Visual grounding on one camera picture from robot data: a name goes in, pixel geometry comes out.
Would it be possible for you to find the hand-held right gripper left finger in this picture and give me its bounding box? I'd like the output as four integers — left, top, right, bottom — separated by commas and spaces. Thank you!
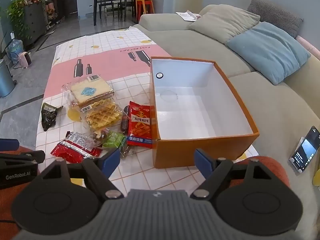
42, 148, 124, 201

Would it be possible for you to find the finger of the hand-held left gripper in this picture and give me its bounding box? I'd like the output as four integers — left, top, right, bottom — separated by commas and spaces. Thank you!
0, 138, 20, 152
0, 151, 46, 166

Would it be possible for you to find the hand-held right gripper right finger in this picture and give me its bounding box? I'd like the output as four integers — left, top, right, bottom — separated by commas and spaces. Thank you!
190, 149, 273, 201

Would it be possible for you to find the orange cardboard box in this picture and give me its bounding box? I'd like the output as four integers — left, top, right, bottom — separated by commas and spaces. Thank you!
149, 56, 260, 169

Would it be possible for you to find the yellow waffle packet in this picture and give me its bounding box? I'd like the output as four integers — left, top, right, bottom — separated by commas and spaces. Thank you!
81, 98, 124, 131

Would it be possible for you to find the dark green snack packet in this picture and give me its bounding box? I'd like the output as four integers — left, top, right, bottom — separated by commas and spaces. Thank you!
41, 102, 64, 132

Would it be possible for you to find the sliced bread packet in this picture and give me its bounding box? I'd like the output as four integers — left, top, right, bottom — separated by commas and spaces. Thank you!
61, 74, 116, 111

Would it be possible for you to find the clear packet of brown snacks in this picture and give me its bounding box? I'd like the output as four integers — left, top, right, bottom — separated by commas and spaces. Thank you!
86, 129, 108, 147

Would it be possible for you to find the small clear snack packet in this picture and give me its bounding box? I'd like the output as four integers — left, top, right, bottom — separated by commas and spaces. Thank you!
119, 146, 135, 159

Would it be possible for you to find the orange cloth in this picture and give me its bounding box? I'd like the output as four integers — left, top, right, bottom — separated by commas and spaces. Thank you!
231, 156, 292, 197
0, 145, 40, 222

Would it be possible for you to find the red and silver snack packet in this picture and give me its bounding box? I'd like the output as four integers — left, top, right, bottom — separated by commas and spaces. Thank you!
50, 131, 101, 165

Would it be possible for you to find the dark sausage stick packet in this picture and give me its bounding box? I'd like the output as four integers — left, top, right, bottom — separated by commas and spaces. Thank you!
120, 105, 131, 132

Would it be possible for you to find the red spicy snack packet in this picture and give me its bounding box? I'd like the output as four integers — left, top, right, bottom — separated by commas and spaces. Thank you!
126, 100, 154, 149

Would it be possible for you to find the grey bin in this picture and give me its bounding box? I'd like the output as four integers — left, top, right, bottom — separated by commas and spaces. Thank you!
0, 58, 14, 98

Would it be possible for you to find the pink space heater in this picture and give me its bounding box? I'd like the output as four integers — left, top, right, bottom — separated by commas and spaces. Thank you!
18, 51, 31, 69

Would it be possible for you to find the beige sofa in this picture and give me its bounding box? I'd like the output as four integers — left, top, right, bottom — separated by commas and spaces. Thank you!
132, 4, 320, 240

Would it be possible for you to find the blue water bottle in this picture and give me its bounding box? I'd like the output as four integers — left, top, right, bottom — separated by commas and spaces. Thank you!
6, 39, 24, 61

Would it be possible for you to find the smartphone on white stand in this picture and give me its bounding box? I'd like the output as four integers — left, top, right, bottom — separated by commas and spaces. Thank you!
289, 125, 320, 174

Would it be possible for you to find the pink and white printed tablecloth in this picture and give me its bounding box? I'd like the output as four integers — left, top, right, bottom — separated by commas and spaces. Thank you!
35, 26, 261, 193

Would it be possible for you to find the dark grey cabinet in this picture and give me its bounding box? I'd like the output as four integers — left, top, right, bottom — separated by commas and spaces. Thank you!
23, 3, 47, 47

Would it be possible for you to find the light blue cushion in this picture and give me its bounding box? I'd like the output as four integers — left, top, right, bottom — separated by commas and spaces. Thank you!
225, 21, 311, 86

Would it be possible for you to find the green leafy potted plant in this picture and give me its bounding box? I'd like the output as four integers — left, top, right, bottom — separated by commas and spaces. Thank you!
5, 0, 42, 40

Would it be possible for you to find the beige cushion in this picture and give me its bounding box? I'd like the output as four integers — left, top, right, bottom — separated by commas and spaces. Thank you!
187, 4, 261, 44

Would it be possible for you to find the white booklet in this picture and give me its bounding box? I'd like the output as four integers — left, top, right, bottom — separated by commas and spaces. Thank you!
175, 10, 202, 22

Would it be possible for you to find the black dining chair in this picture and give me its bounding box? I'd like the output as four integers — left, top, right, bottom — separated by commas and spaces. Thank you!
98, 0, 114, 19
112, 0, 130, 22

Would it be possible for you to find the pink cushion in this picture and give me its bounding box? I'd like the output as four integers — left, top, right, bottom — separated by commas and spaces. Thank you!
296, 35, 320, 61

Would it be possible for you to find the red stool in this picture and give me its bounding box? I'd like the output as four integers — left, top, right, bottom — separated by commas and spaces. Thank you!
135, 0, 155, 23

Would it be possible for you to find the grey cushion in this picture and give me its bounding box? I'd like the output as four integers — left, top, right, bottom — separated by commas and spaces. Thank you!
247, 0, 304, 38

